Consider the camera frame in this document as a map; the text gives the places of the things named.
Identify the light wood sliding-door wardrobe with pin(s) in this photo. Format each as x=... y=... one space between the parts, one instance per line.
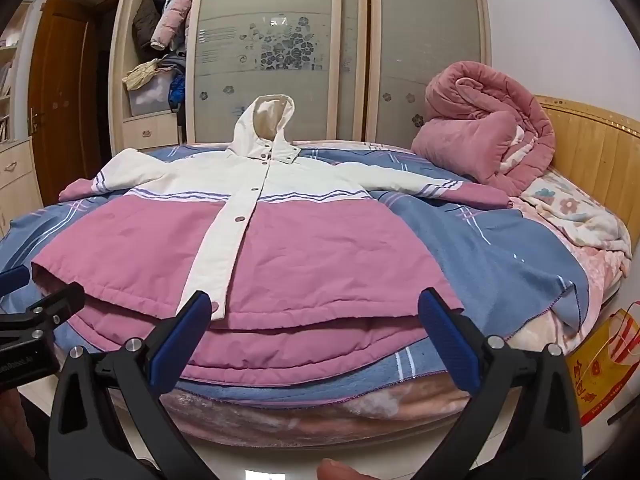
x=280 y=95

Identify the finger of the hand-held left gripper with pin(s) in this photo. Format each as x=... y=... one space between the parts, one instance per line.
x=14 y=280
x=55 y=305

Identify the pink puffer jacket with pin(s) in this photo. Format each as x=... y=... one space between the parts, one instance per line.
x=175 y=15

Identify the person's right hand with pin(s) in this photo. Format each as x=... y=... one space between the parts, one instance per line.
x=345 y=471

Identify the light wood shelf cabinet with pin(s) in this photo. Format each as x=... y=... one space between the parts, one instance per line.
x=15 y=170

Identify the blue cloth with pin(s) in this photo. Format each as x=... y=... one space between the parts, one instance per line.
x=176 y=92

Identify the brown wooden door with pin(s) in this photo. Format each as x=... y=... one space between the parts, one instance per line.
x=60 y=110

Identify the clear plastic storage box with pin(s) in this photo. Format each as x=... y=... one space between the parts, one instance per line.
x=147 y=99

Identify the yellow cardboard box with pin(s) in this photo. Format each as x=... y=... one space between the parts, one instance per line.
x=600 y=360

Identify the person's left hand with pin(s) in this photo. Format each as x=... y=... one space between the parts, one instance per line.
x=12 y=420

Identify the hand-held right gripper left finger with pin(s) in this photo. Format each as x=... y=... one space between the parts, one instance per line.
x=182 y=331

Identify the pink rolled quilt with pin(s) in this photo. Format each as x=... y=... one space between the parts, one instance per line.
x=480 y=150

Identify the floral pillow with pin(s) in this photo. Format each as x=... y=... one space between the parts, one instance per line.
x=575 y=210

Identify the blue plaid bed sheet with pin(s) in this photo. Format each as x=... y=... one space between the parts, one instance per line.
x=475 y=240

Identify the wooden headboard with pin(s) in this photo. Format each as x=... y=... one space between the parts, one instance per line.
x=590 y=145

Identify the grey clothes pile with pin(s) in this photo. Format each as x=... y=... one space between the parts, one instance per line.
x=172 y=63

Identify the pink and white hooded jacket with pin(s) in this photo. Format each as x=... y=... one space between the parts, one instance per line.
x=310 y=250

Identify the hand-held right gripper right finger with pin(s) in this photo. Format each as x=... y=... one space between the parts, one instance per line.
x=445 y=336

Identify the dark hanging jacket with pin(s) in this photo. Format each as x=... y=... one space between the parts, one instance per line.
x=145 y=22

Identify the beige crumpled cloth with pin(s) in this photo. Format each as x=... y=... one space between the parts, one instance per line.
x=140 y=75

